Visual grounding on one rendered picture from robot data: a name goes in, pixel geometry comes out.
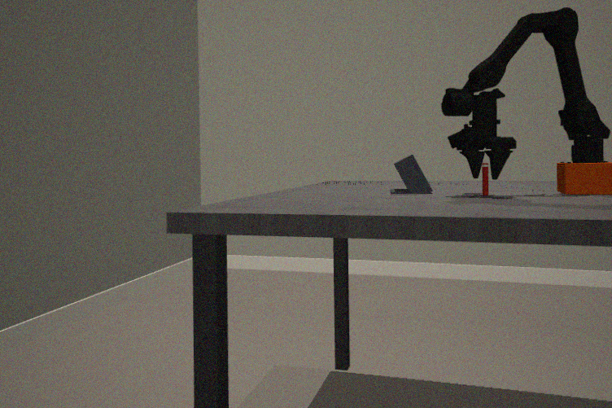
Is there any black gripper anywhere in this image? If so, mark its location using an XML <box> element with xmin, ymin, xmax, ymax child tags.
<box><xmin>457</xmin><ymin>116</ymin><xmax>516</xmax><ymax>180</ymax></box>

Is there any grey sloped panel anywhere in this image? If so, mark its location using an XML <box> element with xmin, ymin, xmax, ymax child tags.
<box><xmin>391</xmin><ymin>155</ymin><xmax>432</xmax><ymax>194</ymax></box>

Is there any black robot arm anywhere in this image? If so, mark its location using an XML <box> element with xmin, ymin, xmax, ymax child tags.
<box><xmin>442</xmin><ymin>7</ymin><xmax>610</xmax><ymax>163</ymax></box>

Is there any red cylindrical peg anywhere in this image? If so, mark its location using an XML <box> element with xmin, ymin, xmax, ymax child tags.
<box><xmin>482</xmin><ymin>163</ymin><xmax>488</xmax><ymax>195</ymax></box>

